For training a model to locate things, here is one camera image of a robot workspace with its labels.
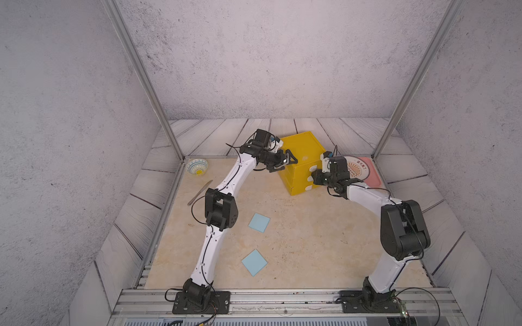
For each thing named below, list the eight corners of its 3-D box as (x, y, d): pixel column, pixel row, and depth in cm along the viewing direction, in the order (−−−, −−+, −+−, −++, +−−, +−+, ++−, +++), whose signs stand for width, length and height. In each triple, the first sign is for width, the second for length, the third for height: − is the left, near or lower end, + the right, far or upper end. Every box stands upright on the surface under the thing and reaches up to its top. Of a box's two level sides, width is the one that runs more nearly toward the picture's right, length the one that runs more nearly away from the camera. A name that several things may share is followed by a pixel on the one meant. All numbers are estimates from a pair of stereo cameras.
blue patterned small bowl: (184, 172, 116) (182, 167, 113) (194, 161, 122) (192, 156, 119) (202, 178, 113) (200, 173, 110) (212, 166, 119) (210, 161, 116)
